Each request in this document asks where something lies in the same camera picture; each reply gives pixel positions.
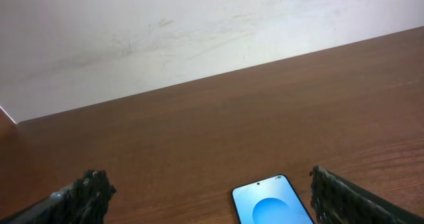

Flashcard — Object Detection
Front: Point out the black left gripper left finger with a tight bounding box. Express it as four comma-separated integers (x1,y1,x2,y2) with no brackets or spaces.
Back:
1,170,117,224

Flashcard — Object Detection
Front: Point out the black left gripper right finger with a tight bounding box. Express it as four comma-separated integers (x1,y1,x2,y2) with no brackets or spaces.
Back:
309,166,423,224

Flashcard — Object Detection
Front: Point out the blue screen Galaxy smartphone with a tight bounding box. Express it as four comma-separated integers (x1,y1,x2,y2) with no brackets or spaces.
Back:
231,174,313,224

